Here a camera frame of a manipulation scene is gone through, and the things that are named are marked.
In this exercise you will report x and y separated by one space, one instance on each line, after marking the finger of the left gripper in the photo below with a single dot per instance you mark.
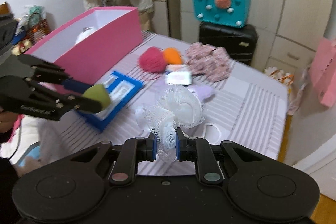
75 86

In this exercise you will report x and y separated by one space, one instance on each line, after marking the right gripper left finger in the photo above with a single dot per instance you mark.
127 156

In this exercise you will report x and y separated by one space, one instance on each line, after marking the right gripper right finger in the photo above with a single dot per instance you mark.
198 151

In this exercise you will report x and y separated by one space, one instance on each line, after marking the green makeup sponge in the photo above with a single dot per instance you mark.
98 93

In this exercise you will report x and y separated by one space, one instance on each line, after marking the pink cardboard box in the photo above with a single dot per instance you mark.
118 32

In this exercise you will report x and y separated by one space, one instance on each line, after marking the white mesh bath pouf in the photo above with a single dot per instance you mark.
175 107

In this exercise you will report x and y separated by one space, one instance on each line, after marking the blue wet wipes pack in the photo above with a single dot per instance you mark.
121 89

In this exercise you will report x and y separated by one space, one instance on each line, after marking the white owl plush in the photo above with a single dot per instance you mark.
87 31

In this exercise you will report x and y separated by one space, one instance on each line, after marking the purple bunny plush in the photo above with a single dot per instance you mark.
203 92

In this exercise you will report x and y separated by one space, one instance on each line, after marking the white tissue pack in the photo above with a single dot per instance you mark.
178 75

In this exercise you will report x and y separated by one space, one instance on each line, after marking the pink fluffy heart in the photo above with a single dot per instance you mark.
152 60

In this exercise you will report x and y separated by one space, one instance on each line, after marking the pink floral scrunchie cloth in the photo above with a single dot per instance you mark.
210 61

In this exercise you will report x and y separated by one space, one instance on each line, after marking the orange makeup sponge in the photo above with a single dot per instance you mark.
172 56

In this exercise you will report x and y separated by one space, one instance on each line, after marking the striped table cloth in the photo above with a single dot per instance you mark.
248 108

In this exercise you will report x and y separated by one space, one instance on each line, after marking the black suitcase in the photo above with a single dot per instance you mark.
240 43

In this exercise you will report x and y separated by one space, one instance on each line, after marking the colourful gift bag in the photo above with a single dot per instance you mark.
279 75

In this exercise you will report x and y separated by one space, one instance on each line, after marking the teal felt handbag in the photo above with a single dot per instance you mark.
232 13

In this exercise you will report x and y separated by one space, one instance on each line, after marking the pink shopping bag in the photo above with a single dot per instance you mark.
322 72

